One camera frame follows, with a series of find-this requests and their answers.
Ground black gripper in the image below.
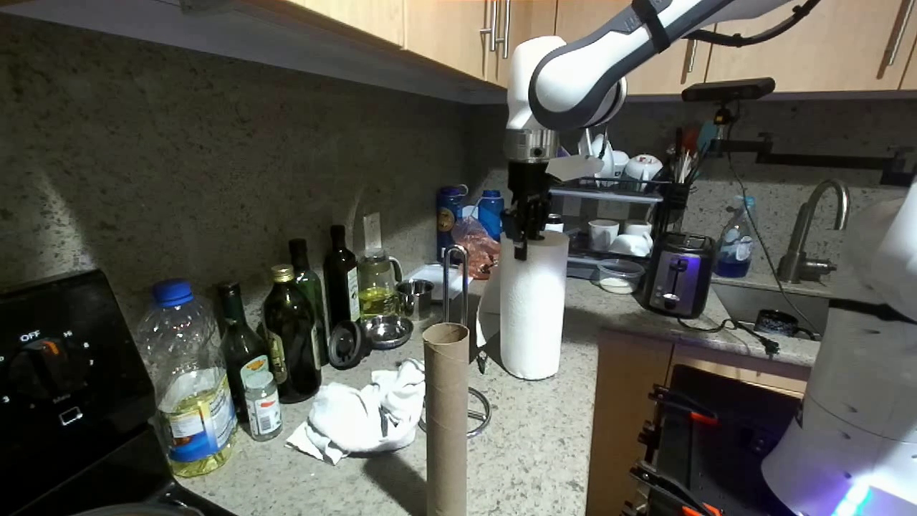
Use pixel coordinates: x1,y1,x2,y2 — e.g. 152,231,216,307
503,156,555,263

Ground white paper towel roll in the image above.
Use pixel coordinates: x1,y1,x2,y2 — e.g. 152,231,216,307
496,228,572,383

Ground brown cardboard tube core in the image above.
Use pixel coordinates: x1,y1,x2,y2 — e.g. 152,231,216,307
421,317,472,516

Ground red plastic bag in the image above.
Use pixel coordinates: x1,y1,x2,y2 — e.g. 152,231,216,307
450,217,503,284

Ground white mug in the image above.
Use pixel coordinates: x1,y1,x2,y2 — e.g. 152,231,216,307
585,217,625,254
616,222,658,261

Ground blue canister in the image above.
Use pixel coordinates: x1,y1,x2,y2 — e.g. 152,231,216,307
433,182,472,263

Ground small white saucer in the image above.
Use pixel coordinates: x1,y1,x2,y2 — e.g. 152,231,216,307
593,271,638,298

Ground white bowl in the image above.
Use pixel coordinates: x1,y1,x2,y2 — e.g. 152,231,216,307
580,128,633,181

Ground white plastic tray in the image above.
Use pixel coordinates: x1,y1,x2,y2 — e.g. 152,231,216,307
406,261,447,301

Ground steel cup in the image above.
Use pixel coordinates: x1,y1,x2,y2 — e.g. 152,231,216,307
397,278,437,324

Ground white teacup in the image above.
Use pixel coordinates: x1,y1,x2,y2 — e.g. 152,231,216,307
622,152,668,187

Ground black toaster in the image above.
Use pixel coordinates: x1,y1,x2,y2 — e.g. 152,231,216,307
635,228,719,320

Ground glass oil cruet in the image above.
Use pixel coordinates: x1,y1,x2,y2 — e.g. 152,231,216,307
354,208,406,320

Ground black utensil holder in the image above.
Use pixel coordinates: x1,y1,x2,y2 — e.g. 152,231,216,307
665,121,717,228

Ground small steel bowl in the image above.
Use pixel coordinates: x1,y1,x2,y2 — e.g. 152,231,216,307
361,313,417,351

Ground dark wine bottle white label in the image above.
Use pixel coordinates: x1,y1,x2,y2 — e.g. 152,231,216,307
321,222,364,331

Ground blue dish soap bottle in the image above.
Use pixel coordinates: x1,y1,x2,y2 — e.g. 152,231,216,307
711,194,760,284

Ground wooden lower cabinet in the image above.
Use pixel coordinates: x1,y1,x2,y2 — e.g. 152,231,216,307
580,327,817,516

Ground green glass bottle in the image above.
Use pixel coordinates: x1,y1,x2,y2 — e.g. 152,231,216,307
287,235,333,367

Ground orange black clamp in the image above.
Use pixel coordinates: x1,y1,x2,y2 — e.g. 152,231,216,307
626,460,724,516
645,382,721,435

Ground white crumpled cloth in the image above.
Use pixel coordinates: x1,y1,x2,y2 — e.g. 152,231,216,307
287,359,430,468

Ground olive oil bottle gold cap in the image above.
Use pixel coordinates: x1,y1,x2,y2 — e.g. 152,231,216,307
257,261,325,403

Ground steel sink faucet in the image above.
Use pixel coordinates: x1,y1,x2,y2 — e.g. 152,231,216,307
772,178,854,285

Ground black robot cart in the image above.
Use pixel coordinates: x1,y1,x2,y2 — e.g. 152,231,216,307
633,364,807,516

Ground dark glass bottle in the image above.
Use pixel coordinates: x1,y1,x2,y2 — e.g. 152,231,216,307
214,278,275,423

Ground wooden upper cabinets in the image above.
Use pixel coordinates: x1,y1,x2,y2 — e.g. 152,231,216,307
0,0,917,106

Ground small spice jar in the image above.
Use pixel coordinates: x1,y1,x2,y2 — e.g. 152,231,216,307
238,364,287,443

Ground plastic oil bottle blue cap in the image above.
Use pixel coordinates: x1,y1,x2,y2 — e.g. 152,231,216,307
133,274,244,480

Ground black stove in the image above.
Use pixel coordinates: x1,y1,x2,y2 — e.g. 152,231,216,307
0,267,239,516

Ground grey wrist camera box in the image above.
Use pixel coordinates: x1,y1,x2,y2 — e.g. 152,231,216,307
543,152,608,187

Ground black round ring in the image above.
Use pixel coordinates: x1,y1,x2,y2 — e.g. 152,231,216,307
324,320,373,371

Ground black toaster cable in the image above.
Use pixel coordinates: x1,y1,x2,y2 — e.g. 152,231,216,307
672,313,782,359

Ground black bar camera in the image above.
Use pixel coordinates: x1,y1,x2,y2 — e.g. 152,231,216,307
679,75,780,106

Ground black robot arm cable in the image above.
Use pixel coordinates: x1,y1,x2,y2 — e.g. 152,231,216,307
684,0,824,52

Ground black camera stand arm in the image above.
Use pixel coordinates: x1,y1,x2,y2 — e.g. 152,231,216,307
711,96,917,188

